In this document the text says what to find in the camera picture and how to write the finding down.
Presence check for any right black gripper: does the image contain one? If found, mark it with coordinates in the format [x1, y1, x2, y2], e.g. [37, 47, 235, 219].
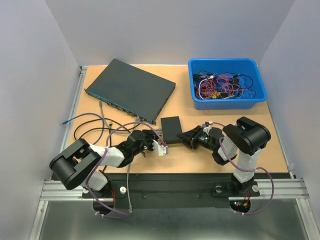
[176, 124, 216, 151]

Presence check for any small black switch box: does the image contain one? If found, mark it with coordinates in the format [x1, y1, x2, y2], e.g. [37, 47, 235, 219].
[160, 116, 182, 145]

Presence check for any black ethernet cable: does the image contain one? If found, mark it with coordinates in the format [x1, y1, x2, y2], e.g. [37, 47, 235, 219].
[73, 119, 136, 141]

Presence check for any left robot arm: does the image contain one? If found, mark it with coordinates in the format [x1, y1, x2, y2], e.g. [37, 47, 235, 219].
[49, 130, 160, 197]

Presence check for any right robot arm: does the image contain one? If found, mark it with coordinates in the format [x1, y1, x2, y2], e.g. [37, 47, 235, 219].
[177, 116, 271, 195]

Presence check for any blue plastic bin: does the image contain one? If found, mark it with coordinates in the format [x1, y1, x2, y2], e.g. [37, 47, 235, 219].
[188, 58, 267, 110]

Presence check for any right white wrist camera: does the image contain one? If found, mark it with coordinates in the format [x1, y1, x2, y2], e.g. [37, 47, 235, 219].
[202, 121, 213, 135]

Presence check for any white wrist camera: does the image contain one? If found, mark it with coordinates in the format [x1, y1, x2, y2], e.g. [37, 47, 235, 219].
[202, 121, 213, 135]
[152, 140, 169, 157]

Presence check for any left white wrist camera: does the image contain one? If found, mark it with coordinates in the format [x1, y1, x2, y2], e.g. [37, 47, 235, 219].
[152, 140, 169, 157]

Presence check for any large black network switch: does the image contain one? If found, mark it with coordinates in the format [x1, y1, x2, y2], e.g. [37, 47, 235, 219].
[85, 59, 176, 125]

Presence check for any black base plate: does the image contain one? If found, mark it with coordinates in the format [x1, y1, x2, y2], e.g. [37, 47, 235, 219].
[94, 173, 260, 210]

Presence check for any tangled coloured wires bundle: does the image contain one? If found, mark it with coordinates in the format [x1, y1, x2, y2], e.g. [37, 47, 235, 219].
[192, 70, 258, 101]

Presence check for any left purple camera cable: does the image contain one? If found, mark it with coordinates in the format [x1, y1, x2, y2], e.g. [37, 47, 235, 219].
[86, 121, 168, 220]

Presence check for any blue ethernet cable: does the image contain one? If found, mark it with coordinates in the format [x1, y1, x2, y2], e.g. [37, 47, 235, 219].
[60, 112, 106, 144]

